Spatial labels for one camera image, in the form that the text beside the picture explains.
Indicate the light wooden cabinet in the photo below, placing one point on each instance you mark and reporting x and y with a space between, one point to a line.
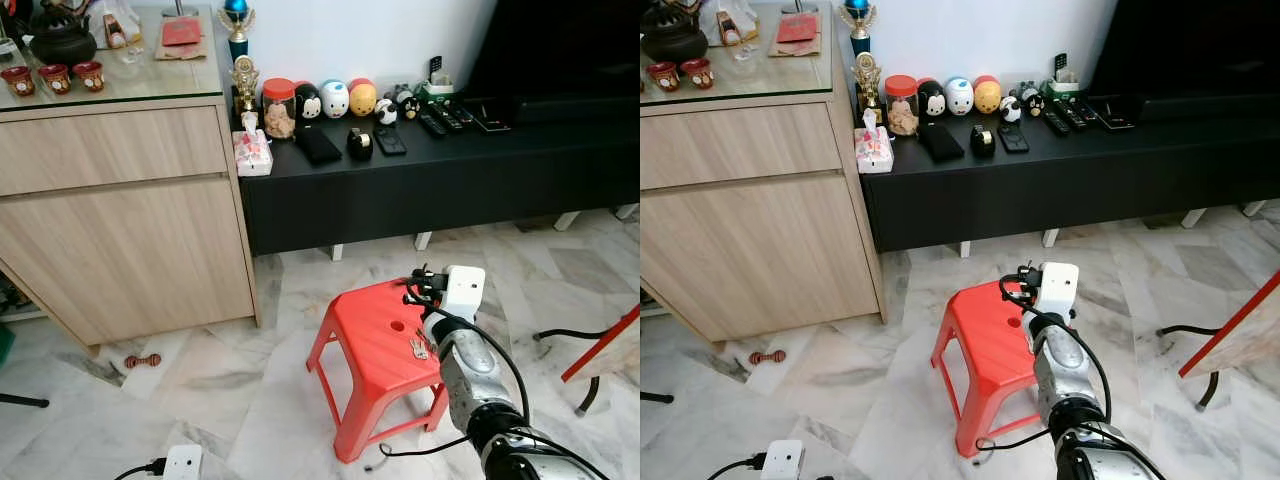
750 215
120 220

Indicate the black teapot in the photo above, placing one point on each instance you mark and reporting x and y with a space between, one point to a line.
62 42
675 38

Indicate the black phone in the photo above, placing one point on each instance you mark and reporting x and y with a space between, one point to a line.
1013 138
390 140

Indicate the small gold trophy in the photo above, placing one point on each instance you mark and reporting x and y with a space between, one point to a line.
245 85
867 82

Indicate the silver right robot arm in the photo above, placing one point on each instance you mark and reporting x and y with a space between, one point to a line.
1065 385
475 380

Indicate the black metal chair leg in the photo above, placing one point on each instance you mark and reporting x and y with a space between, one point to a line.
570 334
1190 329

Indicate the small panda toy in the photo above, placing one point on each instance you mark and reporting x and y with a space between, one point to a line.
1010 110
386 112

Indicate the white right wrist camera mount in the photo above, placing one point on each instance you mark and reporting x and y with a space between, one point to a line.
463 292
1058 288

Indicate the black wallet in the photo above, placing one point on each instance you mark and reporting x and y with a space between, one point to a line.
318 146
941 143

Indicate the green white desk holder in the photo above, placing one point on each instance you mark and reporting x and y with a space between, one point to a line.
437 85
1062 82

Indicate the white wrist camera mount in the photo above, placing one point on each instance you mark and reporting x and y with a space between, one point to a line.
1058 288
782 460
183 464
463 292

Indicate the black remote control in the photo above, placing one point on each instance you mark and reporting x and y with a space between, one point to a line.
1055 122
432 124
1073 113
450 115

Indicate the brown cardboard piece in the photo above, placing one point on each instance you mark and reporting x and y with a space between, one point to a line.
175 52
790 48

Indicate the white blue plush toy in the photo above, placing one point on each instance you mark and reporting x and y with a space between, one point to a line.
959 97
334 99

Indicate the bunch of keys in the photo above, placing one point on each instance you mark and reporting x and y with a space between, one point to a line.
419 348

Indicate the red dumbbell toy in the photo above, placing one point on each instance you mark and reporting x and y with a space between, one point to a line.
142 360
767 357

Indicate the black tray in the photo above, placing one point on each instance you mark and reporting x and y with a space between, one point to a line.
491 115
1113 113

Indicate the pink white tissue box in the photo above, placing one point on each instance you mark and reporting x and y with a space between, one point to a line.
875 150
252 152

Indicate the metal lamp base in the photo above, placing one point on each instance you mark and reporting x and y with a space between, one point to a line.
800 5
180 8

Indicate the black white figurine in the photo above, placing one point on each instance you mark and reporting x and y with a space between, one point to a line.
1030 100
405 102

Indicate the red lidded glass jar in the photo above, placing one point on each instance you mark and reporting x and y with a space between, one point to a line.
279 112
902 108

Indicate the black television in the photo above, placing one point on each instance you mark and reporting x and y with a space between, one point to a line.
560 50
1180 45

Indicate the black rod on floor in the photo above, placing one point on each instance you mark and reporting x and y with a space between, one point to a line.
655 398
22 401

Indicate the red packet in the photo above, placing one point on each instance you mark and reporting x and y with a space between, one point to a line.
182 32
798 27

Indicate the black TV console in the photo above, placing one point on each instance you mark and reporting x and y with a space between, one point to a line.
450 180
1080 175

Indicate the black mouse plush toy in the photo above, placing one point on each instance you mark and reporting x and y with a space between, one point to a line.
932 100
309 102

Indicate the yellow plush toy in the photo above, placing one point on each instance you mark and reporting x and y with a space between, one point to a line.
363 98
988 96

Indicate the blue ball trophy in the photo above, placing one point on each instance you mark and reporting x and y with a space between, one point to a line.
237 25
858 22

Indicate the black tape dispenser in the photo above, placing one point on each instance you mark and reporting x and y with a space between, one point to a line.
983 142
359 145

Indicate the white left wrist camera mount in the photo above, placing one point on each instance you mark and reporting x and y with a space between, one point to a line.
782 460
183 464

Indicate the red edged table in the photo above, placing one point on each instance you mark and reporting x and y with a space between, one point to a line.
1235 335
605 350

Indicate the clear plastic bag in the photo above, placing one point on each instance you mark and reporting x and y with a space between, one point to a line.
735 22
120 25

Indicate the red plastic stool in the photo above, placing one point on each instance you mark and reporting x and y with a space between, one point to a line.
985 345
365 350

